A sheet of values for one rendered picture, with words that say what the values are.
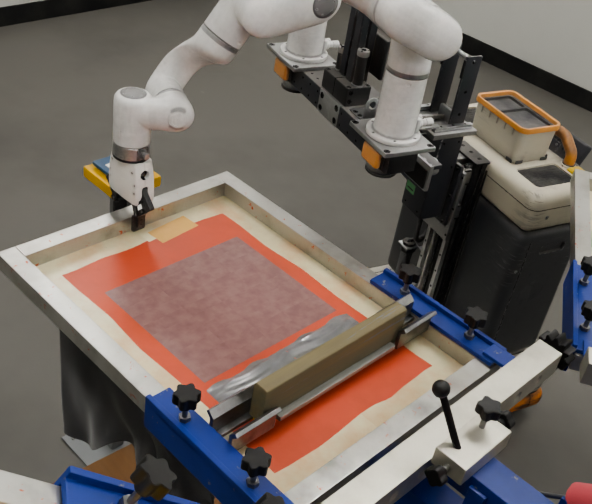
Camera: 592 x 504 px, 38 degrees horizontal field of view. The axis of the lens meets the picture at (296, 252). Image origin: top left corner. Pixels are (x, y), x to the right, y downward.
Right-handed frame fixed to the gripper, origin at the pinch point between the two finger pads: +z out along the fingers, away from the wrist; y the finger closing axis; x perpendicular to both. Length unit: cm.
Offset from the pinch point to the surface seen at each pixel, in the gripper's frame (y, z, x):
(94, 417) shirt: -19.9, 30.7, 21.7
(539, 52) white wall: 104, 79, -380
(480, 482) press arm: -92, -6, 3
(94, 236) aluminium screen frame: -1.8, 0.5, 9.8
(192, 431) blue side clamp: -56, -2, 28
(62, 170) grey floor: 159, 98, -83
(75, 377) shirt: -13.7, 23.9, 22.1
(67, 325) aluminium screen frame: -22.3, 0.0, 29.2
